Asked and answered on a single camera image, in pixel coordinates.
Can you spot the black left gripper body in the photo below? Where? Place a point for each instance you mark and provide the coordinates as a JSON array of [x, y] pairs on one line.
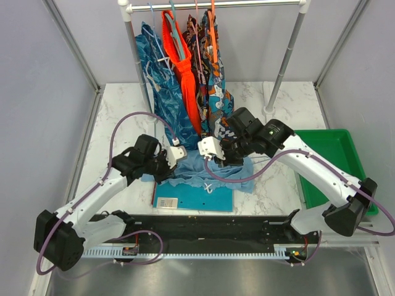
[[161, 168]]

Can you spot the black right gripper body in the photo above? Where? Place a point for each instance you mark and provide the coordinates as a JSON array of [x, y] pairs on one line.
[[234, 152]]

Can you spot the light blue wire hanger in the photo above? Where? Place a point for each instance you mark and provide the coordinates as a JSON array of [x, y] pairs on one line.
[[246, 167]]

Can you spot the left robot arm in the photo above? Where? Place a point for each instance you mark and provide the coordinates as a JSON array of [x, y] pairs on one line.
[[62, 236]]

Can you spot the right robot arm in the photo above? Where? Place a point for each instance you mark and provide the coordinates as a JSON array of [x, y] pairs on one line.
[[348, 196]]

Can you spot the colourful cartoon print shorts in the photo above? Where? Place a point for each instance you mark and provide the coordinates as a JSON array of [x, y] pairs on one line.
[[220, 102]]

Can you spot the blue patterned shorts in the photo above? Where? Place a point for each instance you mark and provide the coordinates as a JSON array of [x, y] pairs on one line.
[[168, 101]]

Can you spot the blue plastic hanger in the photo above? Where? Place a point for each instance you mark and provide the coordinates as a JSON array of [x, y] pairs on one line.
[[163, 58]]

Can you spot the orange shorts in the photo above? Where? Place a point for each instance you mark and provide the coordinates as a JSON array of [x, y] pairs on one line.
[[184, 74]]

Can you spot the dark comic print shorts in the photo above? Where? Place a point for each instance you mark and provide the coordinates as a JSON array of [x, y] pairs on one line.
[[201, 96]]

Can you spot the orange plastic hanger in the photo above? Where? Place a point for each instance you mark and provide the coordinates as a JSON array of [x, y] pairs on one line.
[[211, 41]]

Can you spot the teal plastic hanger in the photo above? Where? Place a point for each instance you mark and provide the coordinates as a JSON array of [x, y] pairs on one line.
[[174, 31]]

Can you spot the pink plastic hanger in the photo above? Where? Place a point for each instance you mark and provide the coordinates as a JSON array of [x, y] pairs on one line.
[[195, 27]]

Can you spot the teal folder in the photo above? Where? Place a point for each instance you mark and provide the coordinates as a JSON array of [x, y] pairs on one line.
[[186, 197]]

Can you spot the green plastic bin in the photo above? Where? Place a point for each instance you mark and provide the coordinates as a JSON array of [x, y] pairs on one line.
[[335, 145]]

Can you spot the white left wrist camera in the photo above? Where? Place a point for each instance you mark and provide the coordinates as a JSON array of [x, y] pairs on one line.
[[175, 153]]

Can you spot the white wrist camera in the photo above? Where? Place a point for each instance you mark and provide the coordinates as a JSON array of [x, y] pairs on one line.
[[175, 153], [210, 147]]

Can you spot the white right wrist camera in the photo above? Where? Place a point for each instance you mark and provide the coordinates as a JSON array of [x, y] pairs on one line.
[[210, 147]]

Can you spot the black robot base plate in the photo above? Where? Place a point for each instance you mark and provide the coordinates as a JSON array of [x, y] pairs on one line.
[[211, 234]]

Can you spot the light blue cable duct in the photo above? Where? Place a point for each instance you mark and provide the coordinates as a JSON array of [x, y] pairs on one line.
[[112, 251]]

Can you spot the right aluminium frame post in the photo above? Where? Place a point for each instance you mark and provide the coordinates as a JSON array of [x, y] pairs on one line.
[[340, 43]]

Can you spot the aluminium frame post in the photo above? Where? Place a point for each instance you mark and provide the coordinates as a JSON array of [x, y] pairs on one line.
[[71, 42], [340, 43]]

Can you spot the left aluminium frame post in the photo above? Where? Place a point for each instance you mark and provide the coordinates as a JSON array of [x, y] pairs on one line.
[[71, 42]]

